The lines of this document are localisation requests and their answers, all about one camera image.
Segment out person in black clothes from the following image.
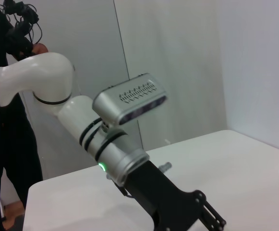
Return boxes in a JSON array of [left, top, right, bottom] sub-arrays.
[[0, 0, 45, 231]]

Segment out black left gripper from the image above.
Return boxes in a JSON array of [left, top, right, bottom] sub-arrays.
[[122, 160, 227, 231]]

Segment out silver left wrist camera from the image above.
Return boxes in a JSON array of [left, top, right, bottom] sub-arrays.
[[92, 73, 168, 127]]

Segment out person's bare hand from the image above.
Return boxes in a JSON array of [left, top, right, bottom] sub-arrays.
[[32, 42, 50, 55]]

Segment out black controller with cables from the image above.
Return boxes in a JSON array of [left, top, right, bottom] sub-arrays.
[[3, 0, 43, 60]]

